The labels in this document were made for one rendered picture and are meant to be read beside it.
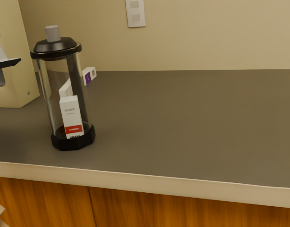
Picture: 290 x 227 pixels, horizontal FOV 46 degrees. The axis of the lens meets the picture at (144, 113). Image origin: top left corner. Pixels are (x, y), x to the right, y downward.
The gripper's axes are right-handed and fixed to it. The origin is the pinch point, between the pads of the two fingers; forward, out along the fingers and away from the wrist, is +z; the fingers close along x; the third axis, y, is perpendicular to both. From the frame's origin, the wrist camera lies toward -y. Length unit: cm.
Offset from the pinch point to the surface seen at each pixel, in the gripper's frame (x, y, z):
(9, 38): 26.8, 3.1, -10.8
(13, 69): 25.0, -5.9, -11.2
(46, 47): -5.7, 5.6, 11.4
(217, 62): 51, -16, 53
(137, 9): 58, 4, 25
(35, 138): 1.2, -18.0, 1.3
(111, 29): 61, -3, 14
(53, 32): -3.0, 7.9, 12.5
